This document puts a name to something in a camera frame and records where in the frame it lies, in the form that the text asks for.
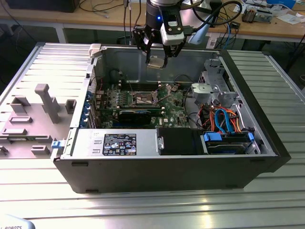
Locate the black power adapter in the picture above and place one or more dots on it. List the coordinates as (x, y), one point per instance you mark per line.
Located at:
(234, 25)

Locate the pale teach pendant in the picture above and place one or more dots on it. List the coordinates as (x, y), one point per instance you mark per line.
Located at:
(14, 223)

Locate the black box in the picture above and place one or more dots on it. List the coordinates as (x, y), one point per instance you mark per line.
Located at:
(35, 4)

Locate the grey parts rack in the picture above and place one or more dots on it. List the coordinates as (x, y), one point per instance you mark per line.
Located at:
(31, 133)

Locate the metal locking lever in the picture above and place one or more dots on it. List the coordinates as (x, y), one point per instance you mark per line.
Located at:
(165, 96)
(129, 86)

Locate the black graphics card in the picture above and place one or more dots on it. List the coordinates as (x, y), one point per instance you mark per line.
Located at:
(134, 117)

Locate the hard disk in blue carrier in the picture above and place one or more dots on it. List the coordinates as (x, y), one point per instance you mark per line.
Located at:
(224, 146)

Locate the white plastic case latch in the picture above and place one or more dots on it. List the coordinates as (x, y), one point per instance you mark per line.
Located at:
(95, 50)

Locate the silver power supply unit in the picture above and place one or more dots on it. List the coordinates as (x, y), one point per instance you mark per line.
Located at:
(90, 143)

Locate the wooden workbench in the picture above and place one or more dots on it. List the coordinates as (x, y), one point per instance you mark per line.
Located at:
(71, 20)

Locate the green RAM stick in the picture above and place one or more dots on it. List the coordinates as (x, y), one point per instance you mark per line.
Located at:
(35, 138)

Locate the blue plastic case latch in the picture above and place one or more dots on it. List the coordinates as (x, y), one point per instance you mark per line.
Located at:
(56, 144)

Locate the green motherboard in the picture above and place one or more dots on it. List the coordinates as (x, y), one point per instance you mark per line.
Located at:
(176, 112)

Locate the CPU socket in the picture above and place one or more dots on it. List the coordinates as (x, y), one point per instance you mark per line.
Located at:
(143, 98)

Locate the grey electronic device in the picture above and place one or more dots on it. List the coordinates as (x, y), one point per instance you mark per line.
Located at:
(264, 16)

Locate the blue cardboard box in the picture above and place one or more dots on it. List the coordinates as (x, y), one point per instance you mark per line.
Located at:
(281, 2)

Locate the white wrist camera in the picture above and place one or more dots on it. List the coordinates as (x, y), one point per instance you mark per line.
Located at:
(172, 35)

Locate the brown coil device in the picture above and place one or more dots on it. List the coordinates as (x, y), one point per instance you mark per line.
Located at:
(249, 15)

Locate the silver metal drive cage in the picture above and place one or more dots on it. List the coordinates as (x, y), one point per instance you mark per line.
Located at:
(207, 89)

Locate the white paper tag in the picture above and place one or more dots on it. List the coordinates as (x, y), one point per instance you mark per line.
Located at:
(211, 43)

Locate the white paper stack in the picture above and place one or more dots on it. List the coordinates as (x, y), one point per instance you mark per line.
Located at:
(289, 19)

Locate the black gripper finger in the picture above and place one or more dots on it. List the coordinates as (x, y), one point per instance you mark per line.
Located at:
(143, 39)
(166, 60)

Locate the black PC case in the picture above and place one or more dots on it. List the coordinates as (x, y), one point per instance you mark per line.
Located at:
(166, 174)

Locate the silver CPU chip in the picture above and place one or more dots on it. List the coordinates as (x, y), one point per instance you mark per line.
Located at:
(155, 63)

